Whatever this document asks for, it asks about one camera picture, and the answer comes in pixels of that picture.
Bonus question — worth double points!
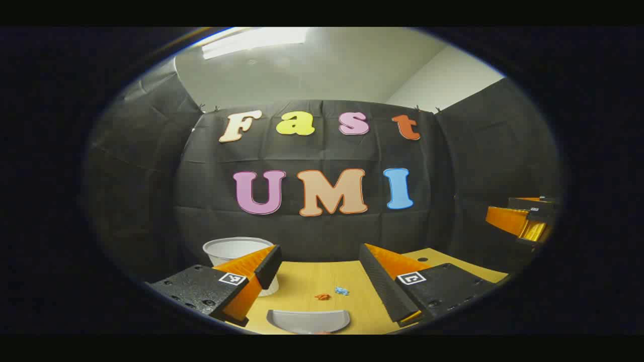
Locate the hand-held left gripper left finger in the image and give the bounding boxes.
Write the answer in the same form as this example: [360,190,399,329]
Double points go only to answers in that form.
[146,245,282,327]

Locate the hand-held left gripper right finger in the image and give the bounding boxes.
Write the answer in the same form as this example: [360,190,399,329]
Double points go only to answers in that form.
[358,243,504,328]

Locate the grey plastic dustpan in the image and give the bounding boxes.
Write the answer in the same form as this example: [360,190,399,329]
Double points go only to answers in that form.
[266,309,351,335]

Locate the wooden desktop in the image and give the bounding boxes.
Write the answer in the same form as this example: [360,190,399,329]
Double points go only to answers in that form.
[229,247,509,335]

